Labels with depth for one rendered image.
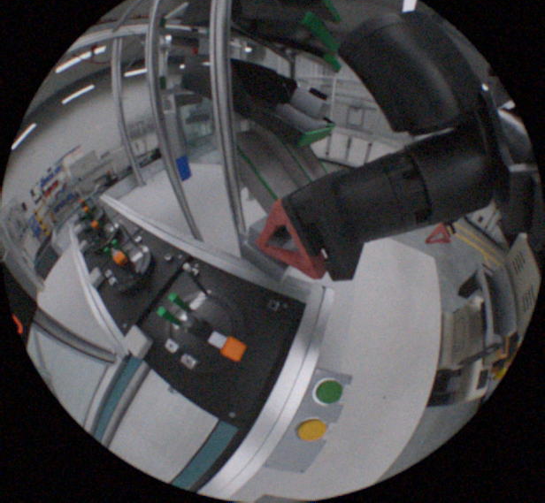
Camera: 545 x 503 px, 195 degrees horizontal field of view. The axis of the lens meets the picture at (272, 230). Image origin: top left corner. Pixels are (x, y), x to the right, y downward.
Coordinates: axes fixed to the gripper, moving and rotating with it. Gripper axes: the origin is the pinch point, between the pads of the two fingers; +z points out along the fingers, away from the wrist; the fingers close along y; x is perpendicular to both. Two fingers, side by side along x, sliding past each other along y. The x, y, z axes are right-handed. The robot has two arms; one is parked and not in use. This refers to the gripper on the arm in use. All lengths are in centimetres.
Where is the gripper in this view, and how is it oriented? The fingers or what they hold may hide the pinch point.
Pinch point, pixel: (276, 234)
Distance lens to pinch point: 18.4
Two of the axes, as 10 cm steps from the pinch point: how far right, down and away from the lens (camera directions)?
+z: -6.4, 2.4, 7.3
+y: -5.9, 4.4, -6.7
